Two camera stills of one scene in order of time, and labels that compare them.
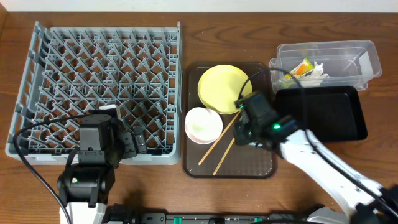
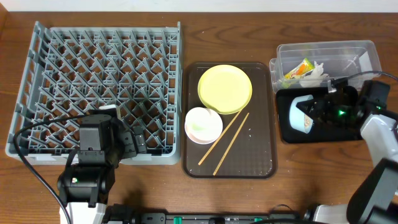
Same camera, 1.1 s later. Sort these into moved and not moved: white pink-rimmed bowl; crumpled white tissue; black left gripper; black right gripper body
Moved: black right gripper body
Not moved: crumpled white tissue; white pink-rimmed bowl; black left gripper
